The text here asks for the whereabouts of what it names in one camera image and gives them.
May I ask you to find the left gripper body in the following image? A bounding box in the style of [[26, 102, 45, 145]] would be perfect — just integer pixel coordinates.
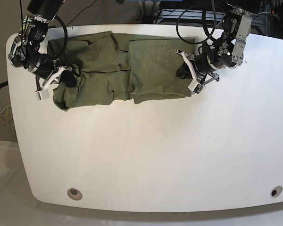
[[175, 49, 220, 86]]

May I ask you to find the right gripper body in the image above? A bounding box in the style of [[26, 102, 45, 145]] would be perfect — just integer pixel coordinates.
[[34, 60, 73, 91]]

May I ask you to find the olive green T-shirt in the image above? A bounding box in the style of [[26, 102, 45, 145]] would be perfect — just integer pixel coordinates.
[[53, 31, 195, 111]]

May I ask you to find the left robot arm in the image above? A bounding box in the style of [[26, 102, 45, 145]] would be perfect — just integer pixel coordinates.
[[175, 0, 261, 94]]

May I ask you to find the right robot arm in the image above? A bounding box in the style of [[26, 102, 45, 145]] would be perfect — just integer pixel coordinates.
[[8, 0, 74, 92]]

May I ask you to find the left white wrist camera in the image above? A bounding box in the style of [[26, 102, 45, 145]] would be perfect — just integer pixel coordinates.
[[188, 80, 205, 95]]

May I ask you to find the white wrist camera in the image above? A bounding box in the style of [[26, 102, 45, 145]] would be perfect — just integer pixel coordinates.
[[188, 80, 205, 95], [35, 89, 50, 101]]

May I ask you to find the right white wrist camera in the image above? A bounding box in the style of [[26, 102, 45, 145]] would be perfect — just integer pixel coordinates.
[[35, 89, 50, 101]]

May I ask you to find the right arm black looped cable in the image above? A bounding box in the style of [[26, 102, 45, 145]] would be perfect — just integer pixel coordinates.
[[49, 15, 68, 59]]

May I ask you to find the aluminium frame rail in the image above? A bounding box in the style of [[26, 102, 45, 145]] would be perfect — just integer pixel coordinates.
[[155, 8, 268, 35]]

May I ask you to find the yellow floor cable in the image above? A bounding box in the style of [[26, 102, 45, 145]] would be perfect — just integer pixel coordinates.
[[109, 3, 120, 24]]

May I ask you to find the left table cable grommet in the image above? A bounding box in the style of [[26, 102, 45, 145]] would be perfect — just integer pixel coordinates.
[[67, 188, 83, 201]]

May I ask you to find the table cable grommet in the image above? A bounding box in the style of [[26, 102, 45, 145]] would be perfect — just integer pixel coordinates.
[[271, 186, 283, 197], [67, 188, 83, 201]]

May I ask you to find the right table cable grommet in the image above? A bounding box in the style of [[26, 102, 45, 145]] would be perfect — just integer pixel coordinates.
[[271, 186, 283, 197]]

